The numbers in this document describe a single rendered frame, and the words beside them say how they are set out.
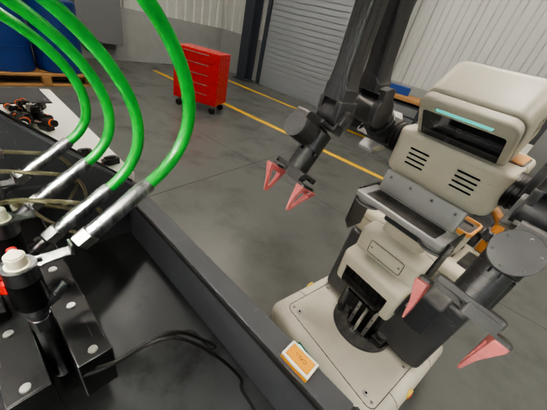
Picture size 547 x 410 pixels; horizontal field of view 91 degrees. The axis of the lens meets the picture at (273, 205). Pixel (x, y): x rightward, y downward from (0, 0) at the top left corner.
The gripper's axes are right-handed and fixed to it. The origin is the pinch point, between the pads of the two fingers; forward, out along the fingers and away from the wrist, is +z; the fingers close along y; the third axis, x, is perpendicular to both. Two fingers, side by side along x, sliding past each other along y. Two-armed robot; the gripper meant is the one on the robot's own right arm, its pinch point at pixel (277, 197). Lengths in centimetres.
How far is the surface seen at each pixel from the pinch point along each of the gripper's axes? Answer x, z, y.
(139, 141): -39.1, -2.2, 5.9
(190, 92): -40.1, -11.4, 13.6
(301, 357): -16.1, 12.0, 33.2
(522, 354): 193, 14, 86
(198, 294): -18.2, 21.5, 11.4
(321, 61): 418, -207, -438
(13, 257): -48, 9, 16
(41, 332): -44, 20, 17
